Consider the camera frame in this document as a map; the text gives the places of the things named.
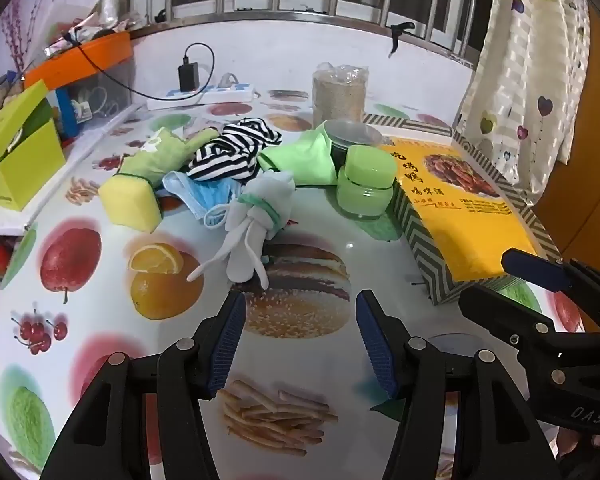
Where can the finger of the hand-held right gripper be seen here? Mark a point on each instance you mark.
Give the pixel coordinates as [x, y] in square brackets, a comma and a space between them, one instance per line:
[535, 267]
[505, 312]

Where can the green rabbit print towel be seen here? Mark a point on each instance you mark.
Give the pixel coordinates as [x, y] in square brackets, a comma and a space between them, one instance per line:
[155, 160]

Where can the lime green cardboard box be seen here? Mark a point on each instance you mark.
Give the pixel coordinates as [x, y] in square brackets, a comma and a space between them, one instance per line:
[25, 170]

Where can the light green cloth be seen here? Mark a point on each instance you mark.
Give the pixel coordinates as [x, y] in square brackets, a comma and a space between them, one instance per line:
[300, 160]

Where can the fruit printed tablecloth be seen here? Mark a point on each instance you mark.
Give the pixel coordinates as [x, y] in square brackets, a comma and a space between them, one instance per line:
[105, 310]

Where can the dark plastic lidded container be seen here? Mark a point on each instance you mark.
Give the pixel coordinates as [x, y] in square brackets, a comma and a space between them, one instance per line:
[352, 132]

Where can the green plastic jar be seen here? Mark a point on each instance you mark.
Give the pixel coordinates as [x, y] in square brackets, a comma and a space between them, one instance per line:
[365, 180]

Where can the blue face mask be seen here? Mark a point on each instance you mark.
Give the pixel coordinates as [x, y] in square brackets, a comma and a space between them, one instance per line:
[200, 195]

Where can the person's right hand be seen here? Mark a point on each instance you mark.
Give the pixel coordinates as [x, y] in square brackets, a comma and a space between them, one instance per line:
[572, 445]

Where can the clear jar of grain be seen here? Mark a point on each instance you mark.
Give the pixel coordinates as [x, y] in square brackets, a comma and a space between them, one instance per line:
[337, 95]

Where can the yellow patterned cardboard box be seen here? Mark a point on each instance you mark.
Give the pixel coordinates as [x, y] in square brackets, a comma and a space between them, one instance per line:
[460, 230]

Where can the yellow sponge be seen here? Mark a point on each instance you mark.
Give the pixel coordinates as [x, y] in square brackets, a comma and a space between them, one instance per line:
[130, 202]

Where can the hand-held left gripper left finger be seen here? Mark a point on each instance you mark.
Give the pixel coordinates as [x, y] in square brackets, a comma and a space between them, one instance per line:
[227, 345]

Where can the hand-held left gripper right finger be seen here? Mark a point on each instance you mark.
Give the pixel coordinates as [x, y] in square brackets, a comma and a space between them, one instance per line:
[376, 345]

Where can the clear storage box orange lid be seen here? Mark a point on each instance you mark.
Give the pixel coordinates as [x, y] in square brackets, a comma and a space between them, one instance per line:
[80, 62]

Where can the grey plug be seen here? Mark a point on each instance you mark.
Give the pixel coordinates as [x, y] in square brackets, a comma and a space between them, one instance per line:
[227, 80]

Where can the black white striped sock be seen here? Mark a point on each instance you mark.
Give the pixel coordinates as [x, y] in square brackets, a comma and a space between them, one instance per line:
[230, 152]

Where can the metal window railing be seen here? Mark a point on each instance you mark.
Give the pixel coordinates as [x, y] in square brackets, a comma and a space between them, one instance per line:
[300, 12]

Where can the white sock with green band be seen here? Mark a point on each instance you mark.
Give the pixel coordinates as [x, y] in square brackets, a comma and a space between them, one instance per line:
[257, 205]

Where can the blue carton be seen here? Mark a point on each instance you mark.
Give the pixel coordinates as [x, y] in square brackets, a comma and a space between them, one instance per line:
[66, 112]

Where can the glass jar dark lid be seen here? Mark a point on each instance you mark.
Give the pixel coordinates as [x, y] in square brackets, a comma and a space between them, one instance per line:
[1, 90]

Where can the heart print curtain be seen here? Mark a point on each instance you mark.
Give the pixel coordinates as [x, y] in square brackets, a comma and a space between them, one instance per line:
[520, 85]

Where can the white power strip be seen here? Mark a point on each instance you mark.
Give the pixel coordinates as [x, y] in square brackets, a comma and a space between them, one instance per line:
[225, 94]

